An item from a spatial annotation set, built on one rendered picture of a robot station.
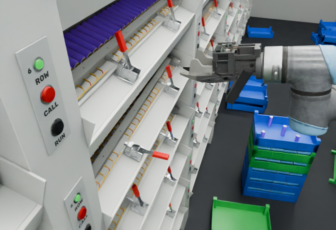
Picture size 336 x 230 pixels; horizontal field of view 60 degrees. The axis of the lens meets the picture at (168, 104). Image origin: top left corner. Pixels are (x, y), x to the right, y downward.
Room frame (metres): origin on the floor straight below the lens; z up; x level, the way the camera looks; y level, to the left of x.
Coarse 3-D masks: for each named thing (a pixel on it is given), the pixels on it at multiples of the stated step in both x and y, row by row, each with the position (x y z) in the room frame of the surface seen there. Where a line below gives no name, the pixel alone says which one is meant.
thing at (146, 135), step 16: (176, 64) 0.86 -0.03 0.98; (160, 80) 0.77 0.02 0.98; (176, 80) 0.79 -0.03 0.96; (160, 96) 0.69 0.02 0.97; (176, 96) 0.71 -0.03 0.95; (144, 112) 0.61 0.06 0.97; (160, 112) 0.63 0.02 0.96; (144, 128) 0.55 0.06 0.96; (160, 128) 0.57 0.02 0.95; (144, 144) 0.50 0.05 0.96; (128, 160) 0.45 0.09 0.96; (144, 160) 0.48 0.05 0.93; (112, 176) 0.40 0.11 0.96; (128, 176) 0.41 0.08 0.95; (112, 192) 0.36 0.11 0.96; (112, 208) 0.33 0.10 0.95
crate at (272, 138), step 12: (252, 120) 1.27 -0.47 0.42; (264, 120) 1.27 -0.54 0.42; (276, 120) 1.26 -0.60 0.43; (288, 120) 1.25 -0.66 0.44; (276, 132) 1.19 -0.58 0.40; (288, 132) 1.19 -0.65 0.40; (264, 144) 1.08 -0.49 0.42; (276, 144) 1.07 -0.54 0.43; (288, 144) 1.06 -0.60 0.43; (300, 144) 1.05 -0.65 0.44; (312, 144) 1.04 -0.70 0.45
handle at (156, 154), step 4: (140, 152) 0.46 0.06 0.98; (144, 152) 0.46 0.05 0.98; (148, 152) 0.46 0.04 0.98; (152, 152) 0.46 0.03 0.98; (156, 152) 0.45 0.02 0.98; (160, 152) 0.45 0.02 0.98; (152, 156) 0.45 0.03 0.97; (156, 156) 0.44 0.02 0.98; (160, 156) 0.44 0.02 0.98; (164, 156) 0.44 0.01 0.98; (168, 156) 0.44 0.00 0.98
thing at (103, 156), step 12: (168, 60) 0.85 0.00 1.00; (156, 72) 0.76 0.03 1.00; (144, 96) 0.64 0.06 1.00; (132, 108) 0.58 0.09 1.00; (132, 120) 0.56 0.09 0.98; (120, 132) 0.50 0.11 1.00; (132, 132) 0.52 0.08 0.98; (108, 144) 0.46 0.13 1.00; (108, 156) 0.43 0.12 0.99; (96, 168) 0.39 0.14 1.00; (108, 168) 0.41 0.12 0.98
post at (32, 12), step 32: (0, 0) 0.23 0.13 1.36; (32, 0) 0.26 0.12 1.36; (0, 32) 0.22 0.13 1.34; (32, 32) 0.25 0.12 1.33; (0, 64) 0.21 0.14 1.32; (64, 64) 0.28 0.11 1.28; (0, 96) 0.20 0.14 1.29; (64, 96) 0.27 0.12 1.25; (0, 128) 0.21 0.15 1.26; (32, 128) 0.22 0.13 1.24; (32, 160) 0.21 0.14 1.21; (64, 160) 0.25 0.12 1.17; (64, 192) 0.23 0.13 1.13; (96, 192) 0.29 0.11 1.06; (64, 224) 0.22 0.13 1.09; (96, 224) 0.27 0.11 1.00
